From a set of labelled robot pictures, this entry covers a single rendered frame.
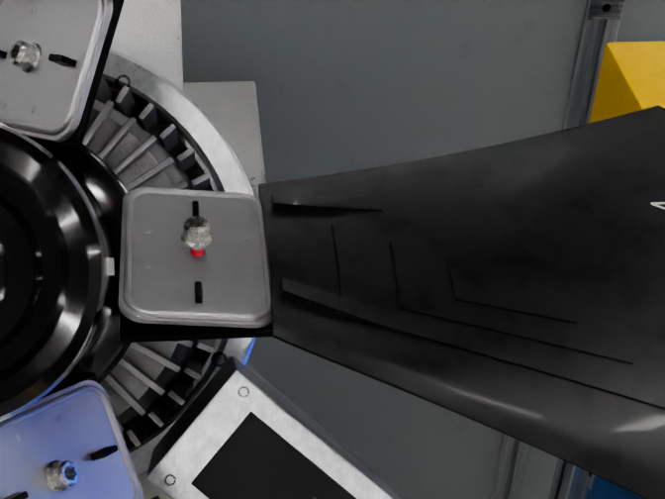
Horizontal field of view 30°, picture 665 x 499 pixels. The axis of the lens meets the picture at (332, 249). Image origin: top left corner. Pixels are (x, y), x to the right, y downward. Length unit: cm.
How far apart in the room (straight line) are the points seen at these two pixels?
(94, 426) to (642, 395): 24
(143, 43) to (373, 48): 57
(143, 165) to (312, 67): 69
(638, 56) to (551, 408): 47
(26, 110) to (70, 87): 3
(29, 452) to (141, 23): 32
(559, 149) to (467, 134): 77
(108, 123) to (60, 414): 17
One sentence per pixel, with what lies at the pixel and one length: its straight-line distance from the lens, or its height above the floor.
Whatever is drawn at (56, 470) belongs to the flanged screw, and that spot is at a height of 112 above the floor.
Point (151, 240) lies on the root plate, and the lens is 55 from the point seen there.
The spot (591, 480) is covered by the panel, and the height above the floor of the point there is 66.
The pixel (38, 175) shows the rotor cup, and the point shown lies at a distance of 48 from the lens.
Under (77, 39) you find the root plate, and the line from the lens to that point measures 53.
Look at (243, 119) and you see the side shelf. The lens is 122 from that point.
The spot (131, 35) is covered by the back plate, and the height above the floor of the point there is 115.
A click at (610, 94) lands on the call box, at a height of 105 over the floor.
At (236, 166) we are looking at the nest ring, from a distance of 73.
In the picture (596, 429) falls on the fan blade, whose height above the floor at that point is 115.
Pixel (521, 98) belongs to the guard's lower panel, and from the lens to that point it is 139.
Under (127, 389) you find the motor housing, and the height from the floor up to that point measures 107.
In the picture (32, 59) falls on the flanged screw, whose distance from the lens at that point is 55.
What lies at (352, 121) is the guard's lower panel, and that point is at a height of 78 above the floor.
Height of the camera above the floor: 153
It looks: 39 degrees down
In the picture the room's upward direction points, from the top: 3 degrees clockwise
